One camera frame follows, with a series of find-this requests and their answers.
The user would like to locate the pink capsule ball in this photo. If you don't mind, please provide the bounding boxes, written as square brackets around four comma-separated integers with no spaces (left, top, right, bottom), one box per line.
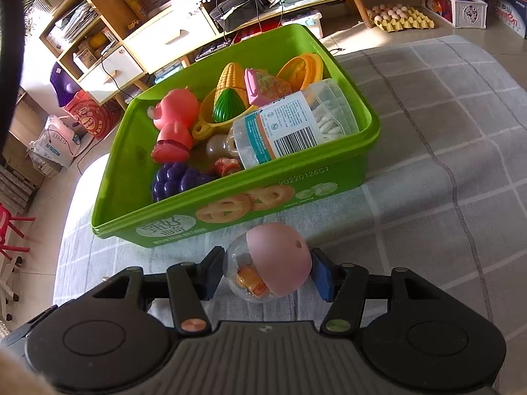
[223,222,312,303]

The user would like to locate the purple toy grapes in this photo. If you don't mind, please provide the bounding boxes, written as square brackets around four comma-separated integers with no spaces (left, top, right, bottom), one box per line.
[151,162,216,201]

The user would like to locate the pink pig toy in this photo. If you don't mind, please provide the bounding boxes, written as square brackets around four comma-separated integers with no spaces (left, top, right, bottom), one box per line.
[147,88,199,164]

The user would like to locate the clear cotton swab jar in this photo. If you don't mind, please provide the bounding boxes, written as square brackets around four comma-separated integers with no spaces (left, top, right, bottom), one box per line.
[232,79,358,169]

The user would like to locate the caveman figurine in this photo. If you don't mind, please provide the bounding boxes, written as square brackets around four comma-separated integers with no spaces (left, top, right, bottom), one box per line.
[213,158,243,177]

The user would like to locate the pink rectangular block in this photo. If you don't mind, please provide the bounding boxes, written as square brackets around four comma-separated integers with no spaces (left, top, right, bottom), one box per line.
[244,69,292,107]

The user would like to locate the grey checked tablecloth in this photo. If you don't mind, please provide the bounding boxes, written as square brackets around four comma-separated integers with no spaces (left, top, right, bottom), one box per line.
[53,34,527,338]

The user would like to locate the brown moose toy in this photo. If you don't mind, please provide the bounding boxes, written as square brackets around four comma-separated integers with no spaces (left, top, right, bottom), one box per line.
[206,134,239,160]

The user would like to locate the yellow toy pot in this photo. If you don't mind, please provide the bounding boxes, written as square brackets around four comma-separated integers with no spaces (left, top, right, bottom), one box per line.
[191,86,258,142]

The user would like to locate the green plastic bin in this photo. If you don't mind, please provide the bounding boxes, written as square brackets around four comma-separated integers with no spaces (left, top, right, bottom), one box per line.
[91,24,380,248]

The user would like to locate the red paper bag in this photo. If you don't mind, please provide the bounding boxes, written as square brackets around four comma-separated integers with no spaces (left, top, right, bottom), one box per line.
[64,90,124,138]

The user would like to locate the yellow toy corn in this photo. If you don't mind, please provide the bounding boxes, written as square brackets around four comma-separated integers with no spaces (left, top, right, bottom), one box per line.
[212,63,249,123]

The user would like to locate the white plastic bag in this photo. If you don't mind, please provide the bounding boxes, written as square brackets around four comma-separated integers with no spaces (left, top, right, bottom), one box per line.
[29,115,80,168]

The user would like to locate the red plastic chair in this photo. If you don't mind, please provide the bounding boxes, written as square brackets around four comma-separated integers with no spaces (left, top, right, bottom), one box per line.
[0,202,38,262]

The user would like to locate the clear storage box blue lid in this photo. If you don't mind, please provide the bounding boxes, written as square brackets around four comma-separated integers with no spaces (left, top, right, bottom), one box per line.
[153,58,190,84]

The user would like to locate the orange toy bowl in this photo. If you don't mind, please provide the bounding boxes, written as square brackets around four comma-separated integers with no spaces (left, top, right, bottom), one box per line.
[277,54,324,93]

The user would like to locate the wooden tv cabinet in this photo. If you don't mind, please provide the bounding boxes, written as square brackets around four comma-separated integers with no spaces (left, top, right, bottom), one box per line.
[39,0,364,103]

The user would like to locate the yellow egg tray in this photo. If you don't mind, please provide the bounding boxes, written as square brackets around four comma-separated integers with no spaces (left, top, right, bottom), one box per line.
[366,4,435,33]

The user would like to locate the black bag on shelf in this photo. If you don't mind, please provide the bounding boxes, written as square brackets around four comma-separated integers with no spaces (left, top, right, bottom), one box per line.
[210,0,266,32]

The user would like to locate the white toy crate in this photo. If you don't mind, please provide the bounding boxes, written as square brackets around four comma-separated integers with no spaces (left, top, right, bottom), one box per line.
[423,0,488,30]

